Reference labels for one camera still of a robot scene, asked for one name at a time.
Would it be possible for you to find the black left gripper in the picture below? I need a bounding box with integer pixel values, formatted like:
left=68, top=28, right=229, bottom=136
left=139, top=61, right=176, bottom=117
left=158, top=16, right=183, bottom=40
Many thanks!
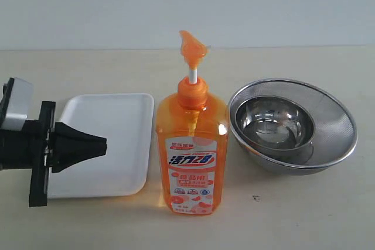
left=1, top=101, right=107, bottom=207

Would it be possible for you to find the orange dish soap pump bottle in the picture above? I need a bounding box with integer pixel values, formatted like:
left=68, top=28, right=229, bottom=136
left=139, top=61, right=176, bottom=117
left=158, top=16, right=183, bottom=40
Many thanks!
left=155, top=30, right=229, bottom=215

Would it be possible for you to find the small stainless steel bowl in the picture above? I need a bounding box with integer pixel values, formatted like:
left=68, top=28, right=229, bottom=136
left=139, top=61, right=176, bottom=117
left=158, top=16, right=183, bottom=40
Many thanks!
left=235, top=95, right=315, bottom=165

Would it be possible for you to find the white rectangular plastic tray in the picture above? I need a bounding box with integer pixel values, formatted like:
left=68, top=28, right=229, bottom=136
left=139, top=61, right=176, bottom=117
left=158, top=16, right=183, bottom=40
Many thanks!
left=48, top=93, right=154, bottom=199

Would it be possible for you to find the steel mesh strainer basket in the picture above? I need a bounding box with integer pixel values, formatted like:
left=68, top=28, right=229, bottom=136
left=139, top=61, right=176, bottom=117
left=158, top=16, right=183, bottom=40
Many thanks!
left=228, top=78, right=358, bottom=176

